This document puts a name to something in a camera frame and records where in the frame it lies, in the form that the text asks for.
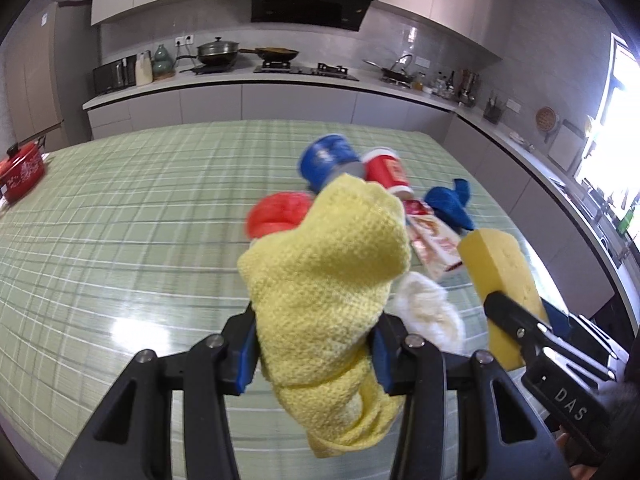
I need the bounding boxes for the yellow sponge block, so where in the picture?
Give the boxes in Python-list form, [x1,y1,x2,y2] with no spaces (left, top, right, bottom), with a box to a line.
[456,226,551,372]

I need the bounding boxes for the yellow knitted cloth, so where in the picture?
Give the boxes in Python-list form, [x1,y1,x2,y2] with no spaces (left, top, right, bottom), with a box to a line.
[238,174,411,458]

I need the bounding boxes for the blue knitted cloth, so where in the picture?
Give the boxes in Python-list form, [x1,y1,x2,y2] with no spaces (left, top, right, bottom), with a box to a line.
[424,178,475,234]

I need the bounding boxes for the red plastic bag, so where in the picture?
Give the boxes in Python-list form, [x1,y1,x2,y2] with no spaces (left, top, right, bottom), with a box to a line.
[245,192,312,240]

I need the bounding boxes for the person's right hand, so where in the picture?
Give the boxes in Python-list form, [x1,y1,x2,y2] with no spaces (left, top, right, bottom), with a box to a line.
[555,429,604,480]

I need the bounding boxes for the red white milk carton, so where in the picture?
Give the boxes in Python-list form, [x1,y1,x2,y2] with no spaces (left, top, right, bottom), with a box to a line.
[402,200,462,282]

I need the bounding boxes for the green checkered tablecloth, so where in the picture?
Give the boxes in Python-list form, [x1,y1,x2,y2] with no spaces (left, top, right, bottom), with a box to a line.
[0,118,566,480]

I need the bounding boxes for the red paper cup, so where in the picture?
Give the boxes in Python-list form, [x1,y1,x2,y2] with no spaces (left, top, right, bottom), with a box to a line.
[361,148,414,200]

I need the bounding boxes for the white cutting board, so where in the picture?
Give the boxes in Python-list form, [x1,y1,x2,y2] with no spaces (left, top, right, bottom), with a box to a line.
[548,120,586,172]

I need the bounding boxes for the blue white paper cup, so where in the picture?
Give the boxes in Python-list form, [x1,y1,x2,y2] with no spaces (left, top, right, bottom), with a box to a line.
[298,133,366,194]

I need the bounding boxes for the round woven trivet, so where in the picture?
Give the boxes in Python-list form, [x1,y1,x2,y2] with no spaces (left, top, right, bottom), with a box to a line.
[535,106,559,133]

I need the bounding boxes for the black utensil holder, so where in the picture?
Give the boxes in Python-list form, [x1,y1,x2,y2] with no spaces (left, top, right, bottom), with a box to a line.
[483,91,506,125]

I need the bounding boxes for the black pan by sink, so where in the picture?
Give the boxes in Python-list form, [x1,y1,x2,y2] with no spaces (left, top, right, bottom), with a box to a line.
[364,60,412,86]

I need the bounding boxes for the chrome sink faucet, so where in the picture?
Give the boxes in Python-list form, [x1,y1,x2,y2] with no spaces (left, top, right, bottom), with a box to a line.
[390,53,413,72]

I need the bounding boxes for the red enamel pot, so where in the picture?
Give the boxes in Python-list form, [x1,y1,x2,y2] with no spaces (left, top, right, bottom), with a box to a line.
[1,122,64,205]

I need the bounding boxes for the black gas stove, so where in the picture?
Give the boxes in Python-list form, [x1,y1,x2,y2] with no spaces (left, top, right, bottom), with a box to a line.
[254,61,358,81]

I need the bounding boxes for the black frying pan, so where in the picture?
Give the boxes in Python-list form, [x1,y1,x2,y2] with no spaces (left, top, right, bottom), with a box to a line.
[239,47,298,63]

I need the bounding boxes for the lidded grey wok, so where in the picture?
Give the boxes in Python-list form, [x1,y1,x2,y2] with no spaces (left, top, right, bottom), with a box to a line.
[176,37,240,67]

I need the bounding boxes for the white kettle jug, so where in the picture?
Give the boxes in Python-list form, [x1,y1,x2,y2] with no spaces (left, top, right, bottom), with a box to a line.
[134,50,153,87]

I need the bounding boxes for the black microwave oven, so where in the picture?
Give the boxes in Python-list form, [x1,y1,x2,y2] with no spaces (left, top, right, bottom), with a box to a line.
[92,55,137,96]

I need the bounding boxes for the beige refrigerator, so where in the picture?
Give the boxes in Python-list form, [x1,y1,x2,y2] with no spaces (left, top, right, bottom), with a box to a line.
[6,0,99,152]

